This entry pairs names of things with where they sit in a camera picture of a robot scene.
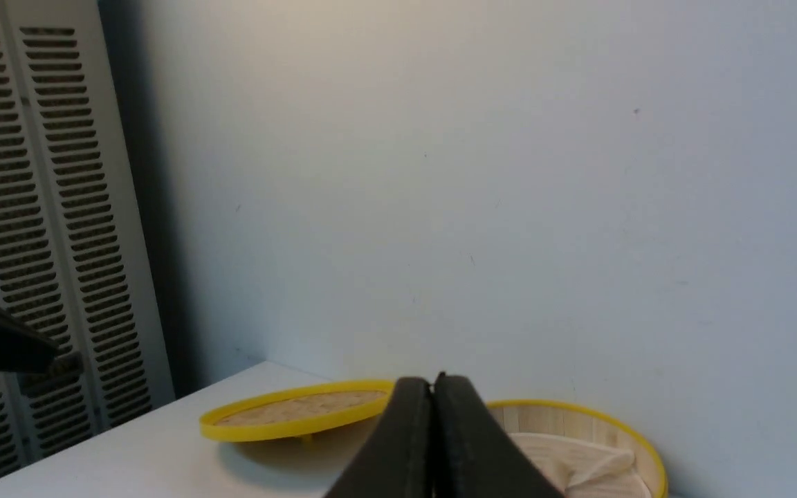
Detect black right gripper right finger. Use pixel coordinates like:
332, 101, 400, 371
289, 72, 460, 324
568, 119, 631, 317
432, 372, 563, 497

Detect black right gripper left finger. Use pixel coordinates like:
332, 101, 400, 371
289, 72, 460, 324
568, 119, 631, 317
326, 376, 432, 497

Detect yellow rimmed bamboo steamer basket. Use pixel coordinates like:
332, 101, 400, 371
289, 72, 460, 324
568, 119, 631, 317
487, 399, 670, 497

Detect white steamer liner paper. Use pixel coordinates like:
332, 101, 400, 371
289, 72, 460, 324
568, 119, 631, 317
509, 432, 652, 497

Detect yellow rimmed bamboo steamer lid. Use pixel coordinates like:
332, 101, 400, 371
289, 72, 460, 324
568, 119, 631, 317
199, 380, 395, 443

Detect white perforated metal panel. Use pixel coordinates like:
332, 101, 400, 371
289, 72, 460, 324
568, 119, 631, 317
0, 1, 175, 478

